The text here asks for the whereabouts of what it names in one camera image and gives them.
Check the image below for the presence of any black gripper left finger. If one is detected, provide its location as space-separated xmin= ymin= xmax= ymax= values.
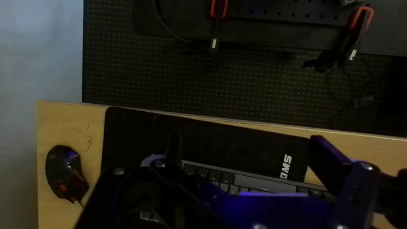
xmin=74 ymin=132 xmax=234 ymax=229

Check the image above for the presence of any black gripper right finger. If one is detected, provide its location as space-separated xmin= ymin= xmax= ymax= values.
xmin=306 ymin=133 xmax=407 ymax=229

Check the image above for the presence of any black red computer mouse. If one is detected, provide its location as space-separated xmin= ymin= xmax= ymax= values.
xmin=44 ymin=143 xmax=90 ymax=204

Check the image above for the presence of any black desk mat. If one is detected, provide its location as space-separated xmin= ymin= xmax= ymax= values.
xmin=100 ymin=105 xmax=313 ymax=197

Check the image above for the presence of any black keyboard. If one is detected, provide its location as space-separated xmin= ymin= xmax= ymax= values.
xmin=180 ymin=158 xmax=337 ymax=200

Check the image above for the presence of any black perforated base board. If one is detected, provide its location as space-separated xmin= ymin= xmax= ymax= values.
xmin=81 ymin=0 xmax=407 ymax=138

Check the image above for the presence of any black clamped panel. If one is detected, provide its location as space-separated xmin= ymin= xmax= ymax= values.
xmin=133 ymin=0 xmax=407 ymax=58

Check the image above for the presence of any orange handled black clamp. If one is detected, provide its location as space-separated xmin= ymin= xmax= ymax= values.
xmin=301 ymin=3 xmax=376 ymax=73
xmin=206 ymin=0 xmax=231 ymax=57

